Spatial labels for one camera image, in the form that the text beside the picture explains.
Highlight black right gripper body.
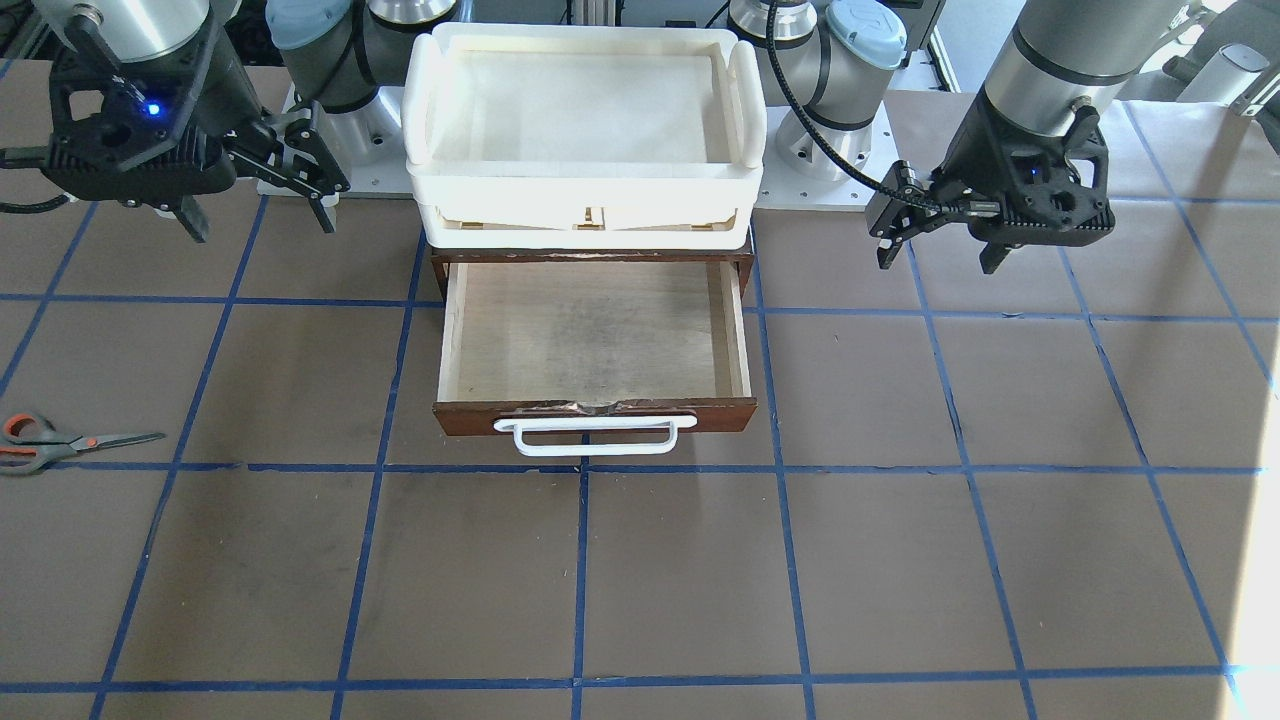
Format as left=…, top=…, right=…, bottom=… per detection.
left=41, top=20, right=276, bottom=217

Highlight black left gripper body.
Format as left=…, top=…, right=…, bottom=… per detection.
left=931, top=97, right=1115, bottom=247

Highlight orange grey scissors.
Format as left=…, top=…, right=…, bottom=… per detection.
left=1, top=413, right=166, bottom=477

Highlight wooden drawer with white handle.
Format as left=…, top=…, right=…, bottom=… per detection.
left=433, top=259, right=756, bottom=457

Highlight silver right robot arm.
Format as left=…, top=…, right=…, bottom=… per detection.
left=3, top=1, right=457, bottom=243

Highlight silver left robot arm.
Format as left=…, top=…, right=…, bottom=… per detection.
left=724, top=1, right=1181, bottom=274

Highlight white plastic bin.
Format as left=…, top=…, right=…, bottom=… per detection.
left=402, top=22, right=768, bottom=251

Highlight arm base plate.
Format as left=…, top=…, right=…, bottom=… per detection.
left=756, top=106, right=899, bottom=211
left=312, top=86, right=412, bottom=199

